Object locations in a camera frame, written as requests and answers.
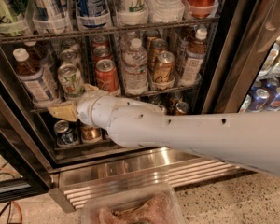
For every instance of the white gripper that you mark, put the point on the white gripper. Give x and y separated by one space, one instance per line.
88 108

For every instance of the green white 7up can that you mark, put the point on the green white 7up can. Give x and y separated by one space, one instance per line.
71 80

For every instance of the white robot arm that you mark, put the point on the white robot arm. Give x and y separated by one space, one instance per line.
249 140

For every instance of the gold can bottom shelf left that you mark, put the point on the gold can bottom shelf left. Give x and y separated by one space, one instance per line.
90 134

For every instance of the gold can shelf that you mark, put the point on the gold can shelf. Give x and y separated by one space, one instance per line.
90 134
181 108
163 67

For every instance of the red coca-cola can front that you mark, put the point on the red coca-cola can front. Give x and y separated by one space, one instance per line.
106 75

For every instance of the clear water bottle middle shelf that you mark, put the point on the clear water bottle middle shelf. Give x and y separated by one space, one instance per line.
135 68

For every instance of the gold can front middle shelf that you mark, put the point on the gold can front middle shelf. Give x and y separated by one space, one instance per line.
163 67

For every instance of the steel fridge base grille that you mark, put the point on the steel fridge base grille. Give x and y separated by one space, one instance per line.
73 185

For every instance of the gold can bottom shelf right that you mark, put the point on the gold can bottom shelf right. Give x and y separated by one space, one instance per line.
181 108

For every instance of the tea bottle right middle shelf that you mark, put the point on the tea bottle right middle shelf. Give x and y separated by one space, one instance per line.
195 55

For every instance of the front tea bottle left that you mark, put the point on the front tea bottle left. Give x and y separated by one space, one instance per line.
34 77

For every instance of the clear plastic bin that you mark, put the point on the clear plastic bin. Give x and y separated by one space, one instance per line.
155 204

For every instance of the top wire shelf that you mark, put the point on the top wire shelf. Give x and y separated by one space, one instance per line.
108 30

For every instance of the steel fridge door frame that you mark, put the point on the steel fridge door frame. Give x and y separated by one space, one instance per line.
246 31

